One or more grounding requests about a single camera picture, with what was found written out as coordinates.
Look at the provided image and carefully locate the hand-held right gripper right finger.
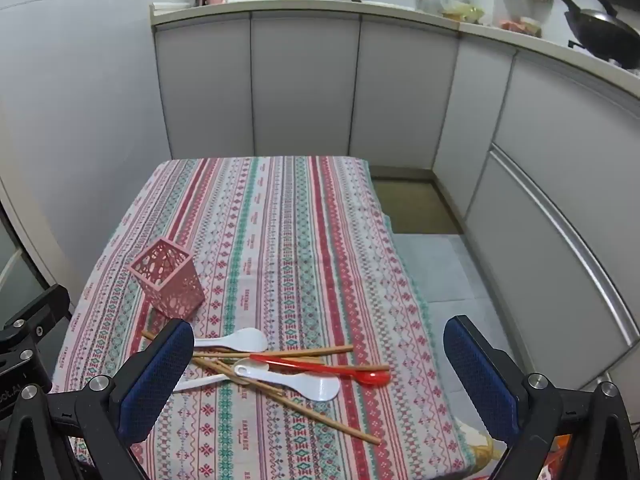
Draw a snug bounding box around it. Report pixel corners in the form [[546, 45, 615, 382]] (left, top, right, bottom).
[[443, 315, 640, 480]]

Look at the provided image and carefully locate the textured white rice paddle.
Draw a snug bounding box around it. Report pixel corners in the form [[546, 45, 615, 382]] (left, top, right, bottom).
[[234, 364, 342, 403]]

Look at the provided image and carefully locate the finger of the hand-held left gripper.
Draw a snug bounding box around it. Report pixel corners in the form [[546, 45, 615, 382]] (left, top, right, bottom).
[[0, 284, 72, 361]]

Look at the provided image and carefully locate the small white soup spoon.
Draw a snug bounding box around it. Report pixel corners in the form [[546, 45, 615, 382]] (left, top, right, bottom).
[[172, 357, 271, 394]]

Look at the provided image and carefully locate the yellow green bag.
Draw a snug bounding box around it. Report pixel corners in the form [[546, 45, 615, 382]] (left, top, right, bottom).
[[440, 2, 486, 22]]

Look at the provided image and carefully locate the black wok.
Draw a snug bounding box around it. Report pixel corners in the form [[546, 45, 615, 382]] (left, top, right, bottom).
[[532, 0, 640, 69]]

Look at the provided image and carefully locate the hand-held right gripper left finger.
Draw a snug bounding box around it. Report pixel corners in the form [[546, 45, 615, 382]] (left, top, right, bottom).
[[0, 317, 196, 480]]

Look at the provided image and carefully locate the pink food tray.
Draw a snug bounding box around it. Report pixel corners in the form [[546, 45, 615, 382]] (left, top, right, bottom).
[[499, 16, 544, 37]]

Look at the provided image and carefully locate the grey cabinet drawer front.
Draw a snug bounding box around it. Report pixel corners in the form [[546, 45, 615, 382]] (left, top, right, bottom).
[[492, 52, 640, 266]]

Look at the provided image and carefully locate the orange item under table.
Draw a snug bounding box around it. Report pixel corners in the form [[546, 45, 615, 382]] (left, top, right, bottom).
[[546, 434, 572, 480]]

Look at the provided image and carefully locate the grey cabinet door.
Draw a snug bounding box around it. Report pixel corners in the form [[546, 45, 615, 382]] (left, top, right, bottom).
[[250, 10, 362, 157], [349, 17, 460, 171], [154, 12, 254, 159], [432, 36, 517, 222]]

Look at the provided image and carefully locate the pink perforated utensil holder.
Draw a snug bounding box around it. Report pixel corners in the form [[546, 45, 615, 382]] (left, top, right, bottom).
[[128, 239, 206, 322]]

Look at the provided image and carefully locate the olive floor mat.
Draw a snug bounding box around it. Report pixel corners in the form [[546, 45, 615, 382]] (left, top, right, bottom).
[[372, 178, 464, 235]]

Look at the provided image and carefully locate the smooth white rice paddle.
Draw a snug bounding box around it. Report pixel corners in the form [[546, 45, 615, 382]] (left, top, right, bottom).
[[192, 327, 270, 354]]

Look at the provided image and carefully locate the red plastic spoon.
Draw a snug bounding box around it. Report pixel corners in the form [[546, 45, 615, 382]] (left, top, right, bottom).
[[249, 353, 392, 387]]

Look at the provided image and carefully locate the wooden chopstick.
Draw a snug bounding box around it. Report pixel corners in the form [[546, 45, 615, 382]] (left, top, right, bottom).
[[210, 362, 289, 403], [247, 380, 383, 446], [141, 330, 241, 380]]

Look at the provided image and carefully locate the striped patterned tablecloth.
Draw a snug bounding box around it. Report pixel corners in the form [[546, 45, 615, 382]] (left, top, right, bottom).
[[50, 156, 476, 480]]

